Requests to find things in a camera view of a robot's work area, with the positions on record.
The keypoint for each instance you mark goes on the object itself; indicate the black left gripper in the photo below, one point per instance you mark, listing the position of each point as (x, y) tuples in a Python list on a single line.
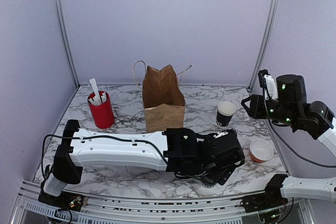
[(222, 175)]

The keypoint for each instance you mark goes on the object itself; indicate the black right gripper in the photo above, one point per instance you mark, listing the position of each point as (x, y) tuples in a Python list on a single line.
[(253, 112)]

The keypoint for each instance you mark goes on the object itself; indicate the black paper coffee cup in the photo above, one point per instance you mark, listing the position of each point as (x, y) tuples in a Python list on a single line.
[(225, 112)]

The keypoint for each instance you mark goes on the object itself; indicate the brown cardboard box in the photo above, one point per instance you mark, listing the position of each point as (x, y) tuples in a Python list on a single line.
[(163, 102)]

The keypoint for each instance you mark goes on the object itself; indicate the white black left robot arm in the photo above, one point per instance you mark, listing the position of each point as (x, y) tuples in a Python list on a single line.
[(180, 151)]

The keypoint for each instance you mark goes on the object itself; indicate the orange white bowl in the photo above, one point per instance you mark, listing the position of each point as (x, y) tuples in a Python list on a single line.
[(261, 151)]

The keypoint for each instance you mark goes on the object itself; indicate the red cylindrical container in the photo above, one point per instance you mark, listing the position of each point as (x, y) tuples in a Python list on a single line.
[(103, 114)]

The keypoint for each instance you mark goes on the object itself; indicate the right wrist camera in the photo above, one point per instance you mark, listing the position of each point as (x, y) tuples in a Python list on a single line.
[(287, 88)]

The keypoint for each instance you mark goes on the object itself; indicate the aluminium frame post right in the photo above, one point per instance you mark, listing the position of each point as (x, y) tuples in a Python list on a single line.
[(273, 7)]

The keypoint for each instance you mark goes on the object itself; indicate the aluminium frame post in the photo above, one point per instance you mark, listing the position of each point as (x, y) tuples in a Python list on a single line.
[(65, 42), (273, 7)]

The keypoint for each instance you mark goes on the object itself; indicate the aluminium frame post left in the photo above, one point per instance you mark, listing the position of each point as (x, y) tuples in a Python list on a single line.
[(65, 42)]

